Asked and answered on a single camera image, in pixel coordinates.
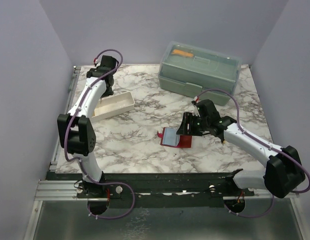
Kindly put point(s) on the white rectangular plastic tray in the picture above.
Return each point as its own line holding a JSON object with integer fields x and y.
{"x": 114, "y": 105}

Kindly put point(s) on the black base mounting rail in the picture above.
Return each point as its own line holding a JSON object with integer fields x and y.
{"x": 156, "y": 190}

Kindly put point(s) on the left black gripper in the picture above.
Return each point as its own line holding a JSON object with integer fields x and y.
{"x": 107, "y": 93}

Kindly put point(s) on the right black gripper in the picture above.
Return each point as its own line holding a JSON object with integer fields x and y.
{"x": 188, "y": 118}

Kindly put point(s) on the red leather card holder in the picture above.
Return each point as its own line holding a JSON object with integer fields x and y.
{"x": 169, "y": 138}

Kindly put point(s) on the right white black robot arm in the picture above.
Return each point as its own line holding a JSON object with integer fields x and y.
{"x": 282, "y": 171}

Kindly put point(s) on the green plastic toolbox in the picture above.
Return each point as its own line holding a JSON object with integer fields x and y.
{"x": 206, "y": 70}

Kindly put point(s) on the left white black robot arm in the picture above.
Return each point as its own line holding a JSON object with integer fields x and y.
{"x": 76, "y": 134}

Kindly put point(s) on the orange handled tool in toolbox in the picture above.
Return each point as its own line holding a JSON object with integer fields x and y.
{"x": 182, "y": 53}

